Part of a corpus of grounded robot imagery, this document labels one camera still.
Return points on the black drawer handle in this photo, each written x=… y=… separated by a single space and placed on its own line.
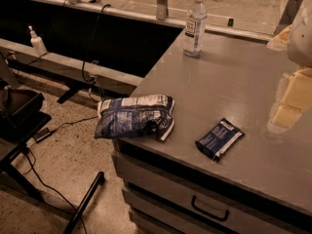
x=209 y=211

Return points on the dark blue rxbar wrapper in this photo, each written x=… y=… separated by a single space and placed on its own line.
x=218 y=139

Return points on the small black floor device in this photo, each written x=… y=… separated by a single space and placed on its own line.
x=39 y=136

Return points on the white pump dispenser bottle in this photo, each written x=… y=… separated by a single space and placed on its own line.
x=37 y=42

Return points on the black stand leg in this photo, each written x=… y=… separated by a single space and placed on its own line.
x=99 y=180

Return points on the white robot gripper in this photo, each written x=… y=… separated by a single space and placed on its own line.
x=302 y=41

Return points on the clear plastic water bottle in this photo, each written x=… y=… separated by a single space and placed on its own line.
x=194 y=29

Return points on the blue white chip bag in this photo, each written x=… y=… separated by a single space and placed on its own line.
x=135 y=117

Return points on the grey drawer cabinet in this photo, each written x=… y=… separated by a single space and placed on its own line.
x=159 y=192

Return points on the right metal bracket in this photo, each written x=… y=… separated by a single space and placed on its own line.
x=288 y=16

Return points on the metal bracket post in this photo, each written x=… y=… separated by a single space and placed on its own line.
x=162 y=9

